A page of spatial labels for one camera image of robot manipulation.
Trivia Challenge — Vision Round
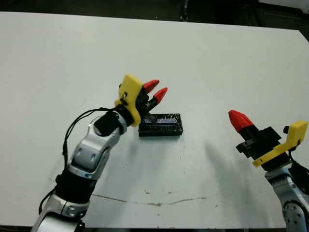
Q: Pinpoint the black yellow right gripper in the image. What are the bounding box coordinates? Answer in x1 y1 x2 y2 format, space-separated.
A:
228 110 309 172

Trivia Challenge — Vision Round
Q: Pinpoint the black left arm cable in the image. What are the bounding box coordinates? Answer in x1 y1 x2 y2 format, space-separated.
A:
38 107 116 216

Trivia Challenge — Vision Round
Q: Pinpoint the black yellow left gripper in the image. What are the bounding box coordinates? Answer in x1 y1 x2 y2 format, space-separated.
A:
114 74 169 128

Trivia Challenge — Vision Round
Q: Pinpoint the shiny black box lid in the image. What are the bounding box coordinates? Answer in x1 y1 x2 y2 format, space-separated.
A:
138 113 184 138

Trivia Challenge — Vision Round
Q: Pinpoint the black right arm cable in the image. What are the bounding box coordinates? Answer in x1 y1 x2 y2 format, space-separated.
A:
288 147 309 174

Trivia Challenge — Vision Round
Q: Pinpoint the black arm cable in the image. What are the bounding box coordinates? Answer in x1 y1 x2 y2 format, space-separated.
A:
38 107 116 216
288 147 309 174

